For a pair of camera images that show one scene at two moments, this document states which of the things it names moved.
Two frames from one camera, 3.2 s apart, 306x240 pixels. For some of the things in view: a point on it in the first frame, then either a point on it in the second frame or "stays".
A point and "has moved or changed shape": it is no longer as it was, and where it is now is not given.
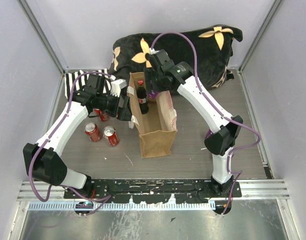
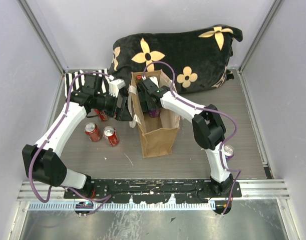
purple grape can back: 151,95 has moved or changed shape
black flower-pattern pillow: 209,51 stays
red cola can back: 103,116 stays
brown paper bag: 155,116 stays
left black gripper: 124,113 stays
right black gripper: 149,74 -> 143,98
